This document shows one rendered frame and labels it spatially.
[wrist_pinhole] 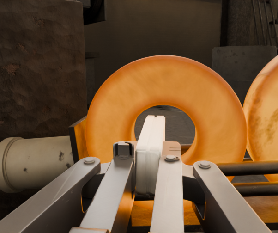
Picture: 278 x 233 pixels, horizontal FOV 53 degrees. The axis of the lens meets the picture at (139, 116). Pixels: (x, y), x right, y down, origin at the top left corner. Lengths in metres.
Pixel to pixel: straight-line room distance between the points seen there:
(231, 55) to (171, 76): 2.41
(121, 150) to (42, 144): 0.16
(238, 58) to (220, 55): 0.19
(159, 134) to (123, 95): 0.09
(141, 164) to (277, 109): 0.15
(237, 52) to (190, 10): 5.71
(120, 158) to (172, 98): 0.12
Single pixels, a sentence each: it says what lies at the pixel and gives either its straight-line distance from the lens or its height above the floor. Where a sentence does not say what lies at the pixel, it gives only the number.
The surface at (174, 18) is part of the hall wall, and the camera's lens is 7.94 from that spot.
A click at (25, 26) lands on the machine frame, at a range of 0.48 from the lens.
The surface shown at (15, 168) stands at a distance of 0.31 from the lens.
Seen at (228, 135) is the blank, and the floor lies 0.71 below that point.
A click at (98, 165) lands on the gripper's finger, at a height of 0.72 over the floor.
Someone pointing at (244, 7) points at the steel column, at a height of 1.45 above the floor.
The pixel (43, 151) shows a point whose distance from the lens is 0.30.
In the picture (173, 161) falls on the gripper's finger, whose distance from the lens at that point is 0.15.
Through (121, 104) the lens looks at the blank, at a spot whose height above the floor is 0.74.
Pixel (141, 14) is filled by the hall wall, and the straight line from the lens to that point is 7.43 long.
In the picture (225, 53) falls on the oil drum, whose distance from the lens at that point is 2.69.
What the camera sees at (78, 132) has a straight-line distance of 0.27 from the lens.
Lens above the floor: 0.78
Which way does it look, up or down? 12 degrees down
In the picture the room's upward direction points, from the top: straight up
